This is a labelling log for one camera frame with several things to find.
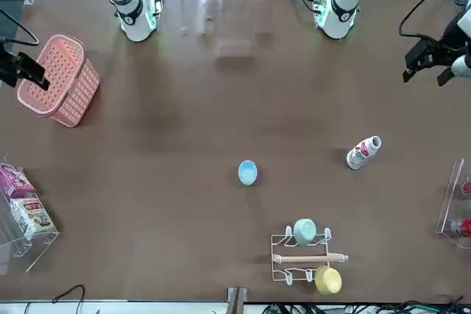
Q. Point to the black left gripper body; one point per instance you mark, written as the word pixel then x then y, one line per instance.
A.
pixel 450 43

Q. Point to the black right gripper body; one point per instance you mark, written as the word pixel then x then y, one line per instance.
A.
pixel 8 67

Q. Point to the white juice bottle red label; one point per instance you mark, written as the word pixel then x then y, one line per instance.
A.
pixel 360 154

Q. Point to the blue ceramic cup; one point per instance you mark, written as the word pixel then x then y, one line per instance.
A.
pixel 247 172

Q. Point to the clear acrylic bottle shelf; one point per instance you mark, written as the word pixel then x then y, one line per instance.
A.
pixel 450 196

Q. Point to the green ceramic cup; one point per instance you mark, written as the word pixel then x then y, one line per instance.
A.
pixel 304 231

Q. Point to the yellow ceramic cup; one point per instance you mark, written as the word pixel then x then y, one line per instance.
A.
pixel 328 280

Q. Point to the pink plastic basket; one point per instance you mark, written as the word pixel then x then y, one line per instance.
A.
pixel 66 82

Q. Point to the purple snack packet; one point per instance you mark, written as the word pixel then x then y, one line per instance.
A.
pixel 14 181

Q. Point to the white snack packet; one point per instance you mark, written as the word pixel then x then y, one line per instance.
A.
pixel 33 216

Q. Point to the clear acrylic snack shelf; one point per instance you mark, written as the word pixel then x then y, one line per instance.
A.
pixel 22 246

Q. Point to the white side table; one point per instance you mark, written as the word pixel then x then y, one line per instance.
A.
pixel 147 308

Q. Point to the aluminium camera post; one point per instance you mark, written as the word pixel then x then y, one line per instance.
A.
pixel 237 301

